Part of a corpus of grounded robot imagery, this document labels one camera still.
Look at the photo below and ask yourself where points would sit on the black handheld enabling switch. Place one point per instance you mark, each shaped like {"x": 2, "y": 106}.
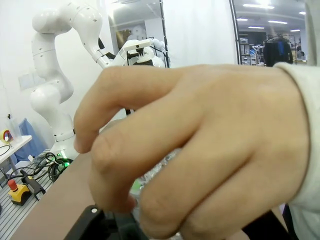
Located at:
{"x": 32, "y": 185}

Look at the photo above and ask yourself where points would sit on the small white lab table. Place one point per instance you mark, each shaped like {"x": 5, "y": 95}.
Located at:
{"x": 22, "y": 140}

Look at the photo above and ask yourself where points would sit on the white paper sheet on wall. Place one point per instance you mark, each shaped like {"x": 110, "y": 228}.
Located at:
{"x": 28, "y": 81}

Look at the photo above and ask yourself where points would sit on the black jacket with blue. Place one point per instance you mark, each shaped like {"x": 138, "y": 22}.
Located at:
{"x": 272, "y": 52}

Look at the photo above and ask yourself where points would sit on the brown cardboard piece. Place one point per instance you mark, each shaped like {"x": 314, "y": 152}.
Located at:
{"x": 122, "y": 40}

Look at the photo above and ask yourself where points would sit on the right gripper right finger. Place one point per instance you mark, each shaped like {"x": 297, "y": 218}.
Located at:
{"x": 267, "y": 230}

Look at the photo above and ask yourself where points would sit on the clear plastic bottle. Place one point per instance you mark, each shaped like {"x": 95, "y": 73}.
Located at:
{"x": 15, "y": 132}

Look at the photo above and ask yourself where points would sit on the yellow emergency stop box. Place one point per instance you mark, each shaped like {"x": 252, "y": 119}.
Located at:
{"x": 20, "y": 193}

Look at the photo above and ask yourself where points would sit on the tall clear iced cup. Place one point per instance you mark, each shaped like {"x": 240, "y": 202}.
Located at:
{"x": 162, "y": 167}

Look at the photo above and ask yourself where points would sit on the yellow tape roll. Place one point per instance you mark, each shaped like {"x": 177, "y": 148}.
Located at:
{"x": 3, "y": 135}

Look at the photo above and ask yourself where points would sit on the blue cloth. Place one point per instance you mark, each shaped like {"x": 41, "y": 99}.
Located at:
{"x": 37, "y": 147}

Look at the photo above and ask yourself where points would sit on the person's left hand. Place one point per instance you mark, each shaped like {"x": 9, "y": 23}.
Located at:
{"x": 225, "y": 125}

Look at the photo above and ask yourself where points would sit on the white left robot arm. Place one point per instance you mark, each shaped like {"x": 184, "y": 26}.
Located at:
{"x": 50, "y": 100}

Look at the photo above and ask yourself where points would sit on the black light stand pole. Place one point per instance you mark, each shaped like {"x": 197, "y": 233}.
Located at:
{"x": 163, "y": 25}

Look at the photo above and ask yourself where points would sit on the person's left forearm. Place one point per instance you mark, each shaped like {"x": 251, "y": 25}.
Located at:
{"x": 312, "y": 150}

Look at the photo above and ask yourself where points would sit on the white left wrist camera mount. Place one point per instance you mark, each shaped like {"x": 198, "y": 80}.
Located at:
{"x": 136, "y": 45}

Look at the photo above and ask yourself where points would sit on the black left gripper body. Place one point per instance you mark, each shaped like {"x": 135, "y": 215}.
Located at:
{"x": 143, "y": 64}

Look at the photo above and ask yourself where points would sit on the grey ribbed base plate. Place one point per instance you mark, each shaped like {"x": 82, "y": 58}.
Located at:
{"x": 15, "y": 220}

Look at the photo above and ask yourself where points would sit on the black doorway frame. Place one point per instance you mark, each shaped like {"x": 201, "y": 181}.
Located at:
{"x": 233, "y": 30}

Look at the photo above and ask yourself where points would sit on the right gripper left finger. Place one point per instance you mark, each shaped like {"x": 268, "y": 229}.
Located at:
{"x": 100, "y": 225}

